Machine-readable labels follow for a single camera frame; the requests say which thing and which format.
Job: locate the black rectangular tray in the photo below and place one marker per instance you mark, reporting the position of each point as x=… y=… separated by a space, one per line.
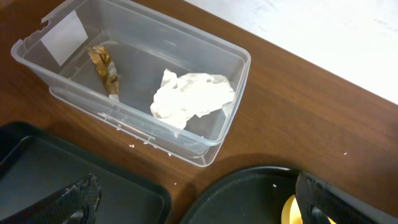
x=35 y=164

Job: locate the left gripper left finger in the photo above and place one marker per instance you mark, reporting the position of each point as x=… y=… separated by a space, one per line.
x=75 y=203

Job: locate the round black serving tray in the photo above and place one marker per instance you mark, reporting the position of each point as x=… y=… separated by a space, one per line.
x=250 y=195

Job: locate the clear plastic waste bin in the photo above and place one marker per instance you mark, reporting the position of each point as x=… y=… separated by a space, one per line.
x=142 y=43

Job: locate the brown food scrap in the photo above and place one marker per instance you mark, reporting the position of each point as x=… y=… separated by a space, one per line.
x=106 y=70

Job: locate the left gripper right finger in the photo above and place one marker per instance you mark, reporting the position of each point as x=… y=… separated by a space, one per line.
x=320 y=202

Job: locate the white napkin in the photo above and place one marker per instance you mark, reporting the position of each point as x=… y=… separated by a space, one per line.
x=193 y=94

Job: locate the yellow bowl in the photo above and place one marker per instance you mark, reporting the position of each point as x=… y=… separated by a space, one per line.
x=291 y=213

